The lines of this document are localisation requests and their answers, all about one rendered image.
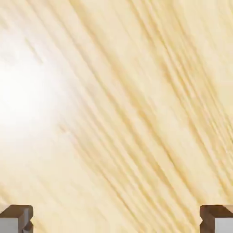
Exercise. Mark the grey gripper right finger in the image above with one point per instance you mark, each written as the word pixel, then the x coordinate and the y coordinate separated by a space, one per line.
pixel 216 221

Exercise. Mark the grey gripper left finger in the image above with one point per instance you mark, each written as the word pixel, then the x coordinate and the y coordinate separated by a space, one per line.
pixel 12 221

